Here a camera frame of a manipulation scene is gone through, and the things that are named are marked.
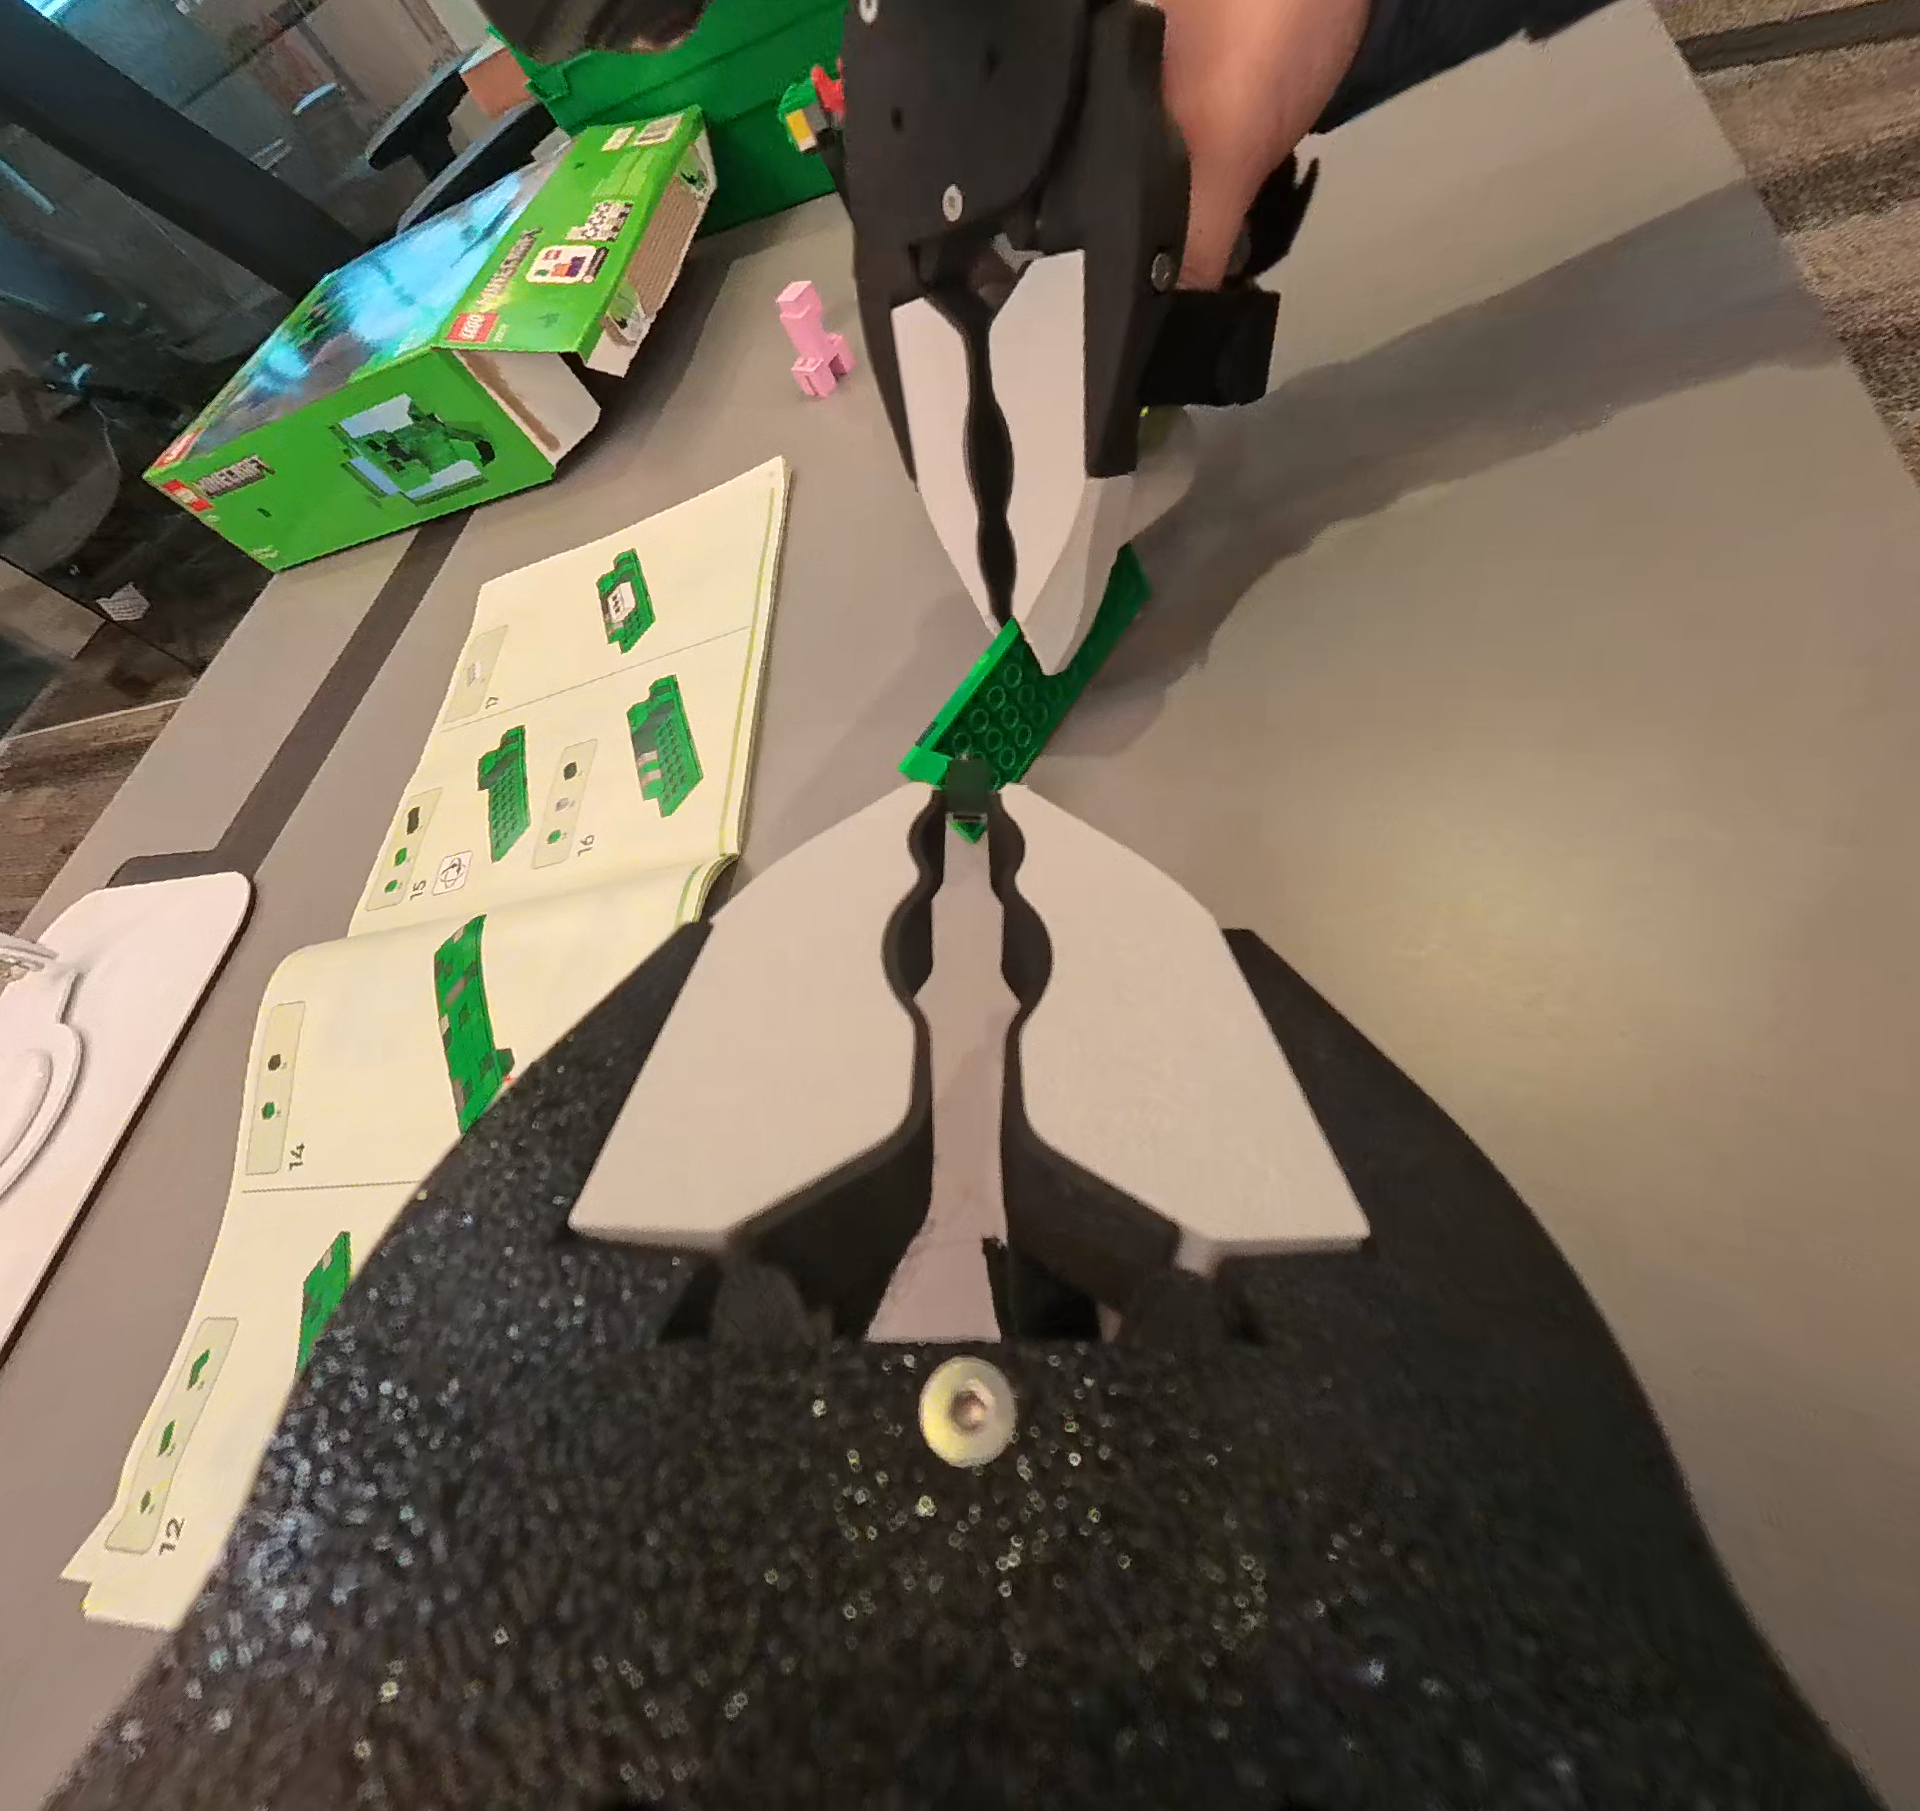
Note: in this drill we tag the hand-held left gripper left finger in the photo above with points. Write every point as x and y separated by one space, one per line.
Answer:
751 1077

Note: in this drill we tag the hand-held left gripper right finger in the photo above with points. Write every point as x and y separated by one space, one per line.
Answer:
1185 1077

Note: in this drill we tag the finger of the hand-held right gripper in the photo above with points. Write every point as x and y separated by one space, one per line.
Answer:
1058 461
939 417

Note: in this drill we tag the green brick plate assembly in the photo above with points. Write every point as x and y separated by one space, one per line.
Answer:
1020 703

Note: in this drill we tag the small dark green brick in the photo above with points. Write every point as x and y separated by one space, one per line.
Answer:
972 789

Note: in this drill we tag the grey desk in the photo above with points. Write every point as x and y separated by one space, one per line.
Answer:
1500 793

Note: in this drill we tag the person's right hand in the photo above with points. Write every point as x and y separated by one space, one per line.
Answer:
1261 41

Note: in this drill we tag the pink brick pig figure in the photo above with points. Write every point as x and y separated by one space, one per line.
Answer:
815 341

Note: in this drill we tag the black brick tower model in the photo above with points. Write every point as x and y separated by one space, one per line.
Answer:
812 117

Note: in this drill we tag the green plastic bin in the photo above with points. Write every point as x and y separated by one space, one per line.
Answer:
704 117

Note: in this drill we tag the open building instruction booklet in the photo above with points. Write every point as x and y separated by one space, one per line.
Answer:
601 733

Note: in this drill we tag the black office chair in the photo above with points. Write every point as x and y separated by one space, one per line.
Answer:
413 117

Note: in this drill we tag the green toy set box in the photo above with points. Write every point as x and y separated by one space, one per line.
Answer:
374 417

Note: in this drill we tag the black board on white stand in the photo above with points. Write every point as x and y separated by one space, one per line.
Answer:
104 1063

